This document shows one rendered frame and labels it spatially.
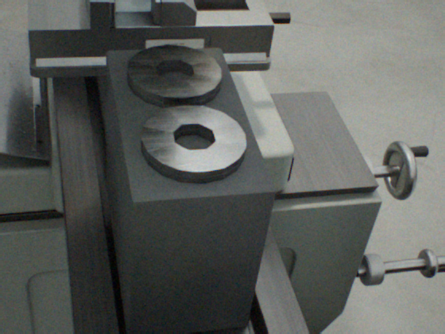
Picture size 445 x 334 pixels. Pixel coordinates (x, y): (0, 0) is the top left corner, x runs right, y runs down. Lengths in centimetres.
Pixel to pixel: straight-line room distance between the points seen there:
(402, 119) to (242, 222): 213
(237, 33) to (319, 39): 204
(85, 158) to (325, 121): 58
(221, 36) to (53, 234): 39
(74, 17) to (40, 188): 25
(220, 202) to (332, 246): 72
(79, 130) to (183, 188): 37
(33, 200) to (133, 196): 52
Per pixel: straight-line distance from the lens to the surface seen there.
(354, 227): 126
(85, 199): 83
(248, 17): 105
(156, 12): 99
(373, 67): 296
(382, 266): 136
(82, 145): 90
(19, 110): 107
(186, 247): 61
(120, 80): 68
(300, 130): 129
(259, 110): 117
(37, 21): 101
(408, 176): 138
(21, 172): 104
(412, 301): 207
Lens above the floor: 152
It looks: 41 degrees down
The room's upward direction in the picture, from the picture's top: 8 degrees clockwise
